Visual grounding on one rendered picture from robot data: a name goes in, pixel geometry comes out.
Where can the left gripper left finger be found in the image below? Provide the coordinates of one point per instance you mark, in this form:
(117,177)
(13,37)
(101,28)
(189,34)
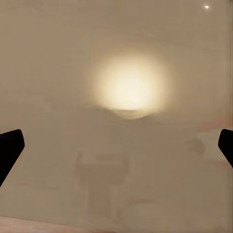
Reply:
(11,146)

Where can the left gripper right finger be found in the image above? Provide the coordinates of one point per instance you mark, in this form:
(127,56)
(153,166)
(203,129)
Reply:
(225,143)

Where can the coffee table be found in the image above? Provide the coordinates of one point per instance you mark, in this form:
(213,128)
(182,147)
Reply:
(120,104)

